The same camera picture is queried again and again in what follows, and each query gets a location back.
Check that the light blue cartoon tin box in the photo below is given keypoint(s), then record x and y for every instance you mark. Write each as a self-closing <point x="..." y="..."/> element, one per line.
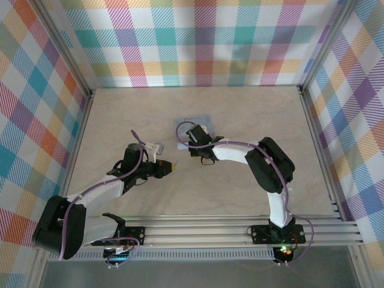
<point x="210" y="123"/>

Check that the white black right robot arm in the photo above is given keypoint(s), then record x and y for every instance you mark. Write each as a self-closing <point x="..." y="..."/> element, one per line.
<point x="228" y="154"/>

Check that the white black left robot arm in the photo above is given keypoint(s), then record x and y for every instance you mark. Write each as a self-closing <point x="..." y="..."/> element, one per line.
<point x="102" y="192"/>

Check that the aluminium side rail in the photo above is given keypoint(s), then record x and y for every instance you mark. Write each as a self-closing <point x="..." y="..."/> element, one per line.
<point x="319" y="150"/>
<point x="75" y="156"/>

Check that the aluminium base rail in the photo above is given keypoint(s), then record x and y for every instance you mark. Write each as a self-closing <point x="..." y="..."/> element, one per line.
<point x="195" y="231"/>

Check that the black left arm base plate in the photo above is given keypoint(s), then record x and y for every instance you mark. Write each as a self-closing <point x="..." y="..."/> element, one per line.
<point x="138" y="234"/>

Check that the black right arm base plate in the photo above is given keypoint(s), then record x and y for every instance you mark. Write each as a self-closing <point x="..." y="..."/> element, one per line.
<point x="261" y="234"/>

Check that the aluminium frame post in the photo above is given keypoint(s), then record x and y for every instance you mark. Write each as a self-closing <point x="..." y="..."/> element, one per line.
<point x="69" y="54"/>
<point x="324" y="45"/>

